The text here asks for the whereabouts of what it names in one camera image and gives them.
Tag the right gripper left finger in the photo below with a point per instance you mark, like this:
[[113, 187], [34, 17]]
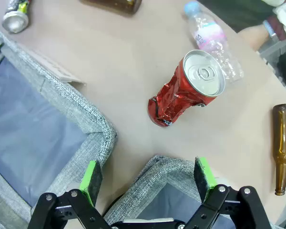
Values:
[[88, 186]]

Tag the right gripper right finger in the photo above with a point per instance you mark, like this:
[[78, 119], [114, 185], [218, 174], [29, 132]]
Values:
[[205, 176]]

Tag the crushed red soda can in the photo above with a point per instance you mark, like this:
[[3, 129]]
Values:
[[176, 100]]

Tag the brown glass bottle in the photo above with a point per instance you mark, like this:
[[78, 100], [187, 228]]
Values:
[[114, 6], [283, 133]]

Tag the plastic bottle with pink label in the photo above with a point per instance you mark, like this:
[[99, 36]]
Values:
[[207, 31]]

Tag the person's left forearm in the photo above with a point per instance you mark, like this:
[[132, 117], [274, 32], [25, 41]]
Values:
[[252, 35]]

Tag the grey fabric basket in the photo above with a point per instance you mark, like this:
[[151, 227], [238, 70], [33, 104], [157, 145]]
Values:
[[157, 171], [69, 100]]

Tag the crushed black silver can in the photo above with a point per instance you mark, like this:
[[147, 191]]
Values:
[[14, 21]]

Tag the beige paper card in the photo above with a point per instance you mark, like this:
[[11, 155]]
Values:
[[54, 66]]

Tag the blue wristband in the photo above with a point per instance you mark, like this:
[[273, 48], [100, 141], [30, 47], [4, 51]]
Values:
[[268, 27]]

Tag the dark green garment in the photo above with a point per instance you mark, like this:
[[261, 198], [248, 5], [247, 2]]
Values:
[[240, 12]]

